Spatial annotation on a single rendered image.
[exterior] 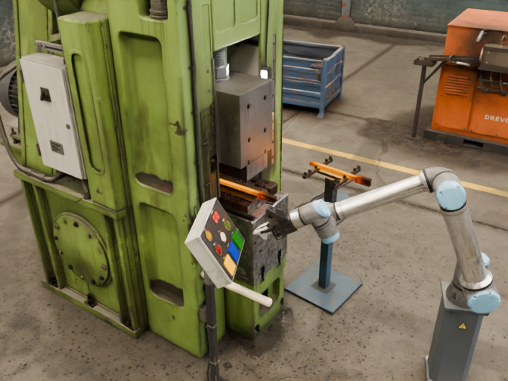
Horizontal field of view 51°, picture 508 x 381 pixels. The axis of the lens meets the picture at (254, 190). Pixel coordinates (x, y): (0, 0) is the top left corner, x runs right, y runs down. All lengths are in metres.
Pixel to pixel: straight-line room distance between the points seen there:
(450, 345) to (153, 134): 1.95
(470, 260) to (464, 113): 3.69
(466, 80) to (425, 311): 2.96
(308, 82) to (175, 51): 4.28
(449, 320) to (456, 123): 3.50
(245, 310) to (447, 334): 1.17
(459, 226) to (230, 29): 1.41
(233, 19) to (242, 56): 0.36
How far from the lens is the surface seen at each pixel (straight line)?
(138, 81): 2.75
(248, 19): 2.85
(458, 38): 6.03
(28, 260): 4.53
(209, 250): 2.36
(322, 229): 2.49
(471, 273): 2.72
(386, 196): 2.58
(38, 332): 3.86
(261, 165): 2.94
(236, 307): 3.41
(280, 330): 3.59
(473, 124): 6.23
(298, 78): 6.66
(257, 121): 2.80
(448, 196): 2.44
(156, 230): 3.13
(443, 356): 3.27
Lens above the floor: 2.53
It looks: 30 degrees down
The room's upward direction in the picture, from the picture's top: 1 degrees counter-clockwise
